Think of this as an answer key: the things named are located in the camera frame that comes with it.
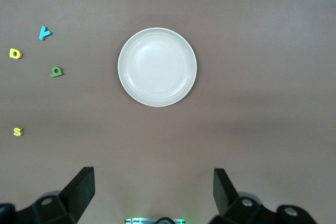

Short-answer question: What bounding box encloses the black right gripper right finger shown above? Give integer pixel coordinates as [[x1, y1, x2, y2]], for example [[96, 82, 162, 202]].
[[209, 167, 318, 224]]

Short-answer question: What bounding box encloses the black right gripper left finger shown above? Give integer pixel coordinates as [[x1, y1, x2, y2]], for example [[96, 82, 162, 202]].
[[0, 166, 95, 224]]

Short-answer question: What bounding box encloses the green foam letter a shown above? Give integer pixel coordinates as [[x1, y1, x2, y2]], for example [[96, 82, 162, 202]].
[[49, 66, 65, 78]]

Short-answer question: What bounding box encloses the yellow foam letter a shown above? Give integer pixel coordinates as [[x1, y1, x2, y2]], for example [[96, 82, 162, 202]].
[[9, 47, 23, 60]]

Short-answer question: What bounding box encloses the teal foam letter y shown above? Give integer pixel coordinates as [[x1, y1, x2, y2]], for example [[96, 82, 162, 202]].
[[38, 26, 53, 41]]

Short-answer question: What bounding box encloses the brown table cover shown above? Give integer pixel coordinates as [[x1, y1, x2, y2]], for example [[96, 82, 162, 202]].
[[0, 0, 336, 224]]

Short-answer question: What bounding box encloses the beige round plate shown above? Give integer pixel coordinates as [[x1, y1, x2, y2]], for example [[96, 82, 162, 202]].
[[117, 27, 198, 108]]

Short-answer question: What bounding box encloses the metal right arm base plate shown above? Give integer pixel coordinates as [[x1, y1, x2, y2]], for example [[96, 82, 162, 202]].
[[124, 217, 187, 224]]

